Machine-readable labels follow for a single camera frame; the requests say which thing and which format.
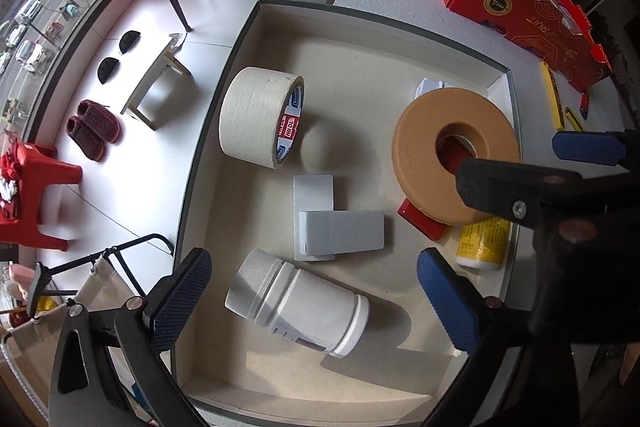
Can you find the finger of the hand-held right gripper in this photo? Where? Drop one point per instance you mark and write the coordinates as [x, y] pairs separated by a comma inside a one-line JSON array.
[[500, 187], [590, 147]]

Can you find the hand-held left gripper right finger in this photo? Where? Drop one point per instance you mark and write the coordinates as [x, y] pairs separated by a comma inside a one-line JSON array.
[[445, 302]]

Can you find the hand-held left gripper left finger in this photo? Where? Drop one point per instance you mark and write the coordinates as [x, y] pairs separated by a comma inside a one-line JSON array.
[[180, 302]]

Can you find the red card case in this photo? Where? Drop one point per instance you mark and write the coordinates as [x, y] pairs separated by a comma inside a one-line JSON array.
[[422, 222]]

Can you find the grey plug adapter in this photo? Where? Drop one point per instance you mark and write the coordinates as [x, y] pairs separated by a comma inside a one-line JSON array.
[[430, 88]]

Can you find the white jar with ribbed lid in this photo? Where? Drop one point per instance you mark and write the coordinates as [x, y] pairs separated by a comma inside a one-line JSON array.
[[310, 307]]

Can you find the white block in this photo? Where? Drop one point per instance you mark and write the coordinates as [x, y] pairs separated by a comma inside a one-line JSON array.
[[312, 192]]

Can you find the shallow cardboard box tray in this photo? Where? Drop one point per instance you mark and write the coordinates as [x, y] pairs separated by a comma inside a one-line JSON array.
[[350, 72]]

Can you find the beige masking tape roll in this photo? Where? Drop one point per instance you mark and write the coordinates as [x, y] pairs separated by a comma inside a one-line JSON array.
[[250, 112]]

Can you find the yellow utility knife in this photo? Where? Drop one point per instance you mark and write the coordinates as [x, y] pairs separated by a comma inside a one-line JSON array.
[[575, 119]]

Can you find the red pen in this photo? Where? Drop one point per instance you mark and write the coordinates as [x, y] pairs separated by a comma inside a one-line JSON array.
[[584, 104]]

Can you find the yellow tube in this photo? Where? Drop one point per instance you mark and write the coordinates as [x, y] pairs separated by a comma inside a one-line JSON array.
[[482, 242]]

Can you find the yellow blade case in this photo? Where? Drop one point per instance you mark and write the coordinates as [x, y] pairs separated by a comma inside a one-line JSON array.
[[552, 94]]

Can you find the grey rectangular block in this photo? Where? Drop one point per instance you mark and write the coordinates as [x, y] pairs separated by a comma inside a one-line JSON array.
[[345, 234]]

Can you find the red cardboard fruit box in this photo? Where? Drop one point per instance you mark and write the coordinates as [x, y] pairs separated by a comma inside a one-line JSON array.
[[520, 12]]

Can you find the red plastic stool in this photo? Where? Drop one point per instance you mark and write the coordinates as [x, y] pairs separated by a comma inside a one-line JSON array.
[[40, 177]]

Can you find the maroon knitted slipper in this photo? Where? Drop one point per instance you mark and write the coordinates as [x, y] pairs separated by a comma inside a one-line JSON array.
[[102, 122], [85, 139]]

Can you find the red white cloth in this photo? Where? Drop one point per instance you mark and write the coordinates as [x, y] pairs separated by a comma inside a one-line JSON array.
[[7, 177]]

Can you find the small wooden stool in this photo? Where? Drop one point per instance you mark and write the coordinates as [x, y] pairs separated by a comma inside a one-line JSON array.
[[155, 79]]

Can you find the black half-round pad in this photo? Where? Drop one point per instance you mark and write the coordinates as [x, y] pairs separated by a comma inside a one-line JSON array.
[[129, 41], [107, 69]]

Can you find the clear plastic wrapper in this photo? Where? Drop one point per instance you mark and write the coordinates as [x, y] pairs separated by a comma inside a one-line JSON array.
[[176, 41]]

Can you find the black frame folding cart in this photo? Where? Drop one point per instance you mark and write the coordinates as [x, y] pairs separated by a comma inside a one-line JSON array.
[[102, 279]]

